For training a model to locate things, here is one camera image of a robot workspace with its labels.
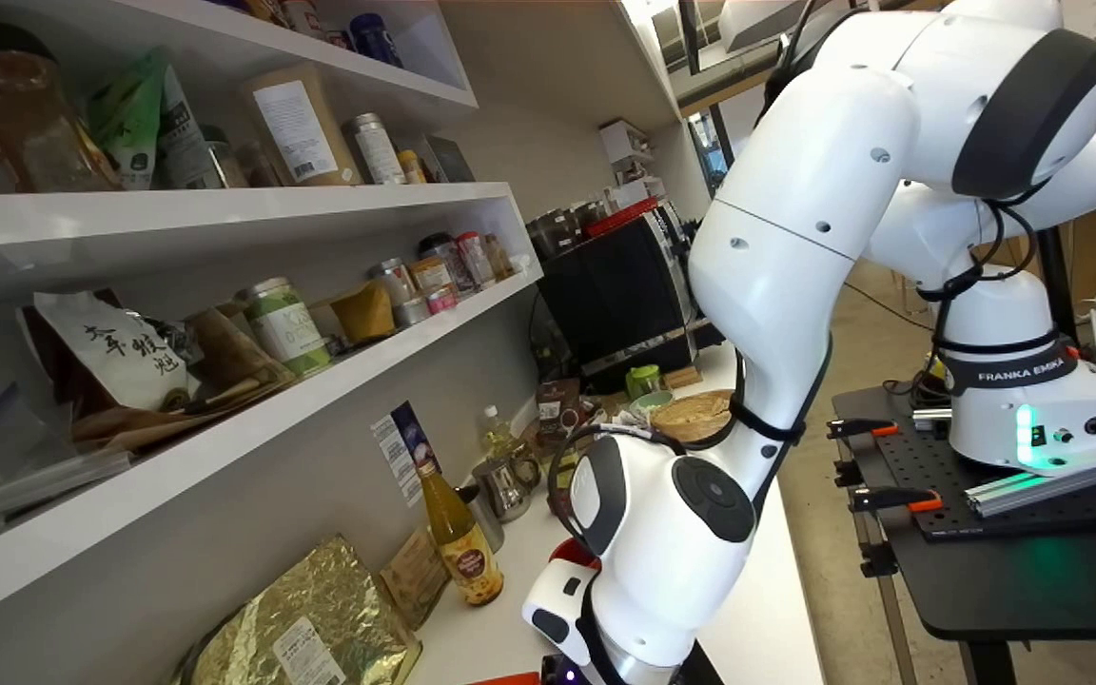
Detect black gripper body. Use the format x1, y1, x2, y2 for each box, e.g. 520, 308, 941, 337
534, 644, 615, 685

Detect round red plate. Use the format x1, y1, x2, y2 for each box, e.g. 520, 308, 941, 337
553, 536, 600, 572

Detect yellow liquid bottle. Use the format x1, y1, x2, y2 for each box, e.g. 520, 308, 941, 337
420, 451, 509, 610

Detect beige paper packet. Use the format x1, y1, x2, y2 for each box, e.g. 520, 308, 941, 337
373, 525, 453, 630

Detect clear oil bottle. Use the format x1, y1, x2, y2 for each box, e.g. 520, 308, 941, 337
474, 404, 528, 509

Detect gold foil bag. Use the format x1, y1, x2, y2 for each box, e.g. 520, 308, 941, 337
173, 533, 425, 685

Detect round wicker basket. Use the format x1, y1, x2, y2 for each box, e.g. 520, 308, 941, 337
648, 390, 738, 447

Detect blue white carton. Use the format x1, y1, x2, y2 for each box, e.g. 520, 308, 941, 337
370, 399, 445, 509

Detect small green box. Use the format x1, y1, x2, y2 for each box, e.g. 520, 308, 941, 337
622, 360, 674, 405

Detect black microwave oven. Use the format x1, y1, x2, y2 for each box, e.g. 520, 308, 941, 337
534, 205, 722, 390

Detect yellow jar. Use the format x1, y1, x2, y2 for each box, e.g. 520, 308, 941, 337
332, 277, 405, 351

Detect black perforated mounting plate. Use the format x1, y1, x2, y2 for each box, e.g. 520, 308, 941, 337
883, 384, 1096, 544

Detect metal-lid glass jar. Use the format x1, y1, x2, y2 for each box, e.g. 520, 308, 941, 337
370, 253, 435, 332

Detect dark-lid spice can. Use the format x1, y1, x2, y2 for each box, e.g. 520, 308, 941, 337
410, 230, 463, 315

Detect small labelled can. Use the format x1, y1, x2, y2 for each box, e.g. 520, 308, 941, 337
448, 225, 502, 287

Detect green-lid white jar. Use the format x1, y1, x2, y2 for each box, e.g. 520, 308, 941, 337
239, 273, 340, 379

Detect black robot table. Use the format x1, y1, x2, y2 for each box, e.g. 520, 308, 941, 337
825, 376, 1096, 685

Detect brown paper pouch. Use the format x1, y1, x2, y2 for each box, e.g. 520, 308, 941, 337
181, 299, 296, 399

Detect dark small box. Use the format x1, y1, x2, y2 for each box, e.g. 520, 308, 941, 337
425, 128, 481, 186

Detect small yellow bottle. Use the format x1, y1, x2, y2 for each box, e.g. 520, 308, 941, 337
395, 143, 435, 186

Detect white bag black characters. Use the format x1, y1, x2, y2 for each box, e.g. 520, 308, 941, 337
28, 287, 207, 415

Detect blue canister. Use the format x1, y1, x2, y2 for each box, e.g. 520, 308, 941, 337
341, 8, 406, 69

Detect green food bag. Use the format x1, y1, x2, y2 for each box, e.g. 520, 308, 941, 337
85, 49, 221, 195

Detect large brown glass jar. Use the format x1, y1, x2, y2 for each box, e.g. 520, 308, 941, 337
0, 22, 114, 195

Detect black clamp orange handle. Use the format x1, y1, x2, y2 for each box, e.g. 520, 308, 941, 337
825, 415, 944, 447
846, 485, 955, 525

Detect white wall shelf unit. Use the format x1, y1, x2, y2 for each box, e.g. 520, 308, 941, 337
0, 0, 655, 639

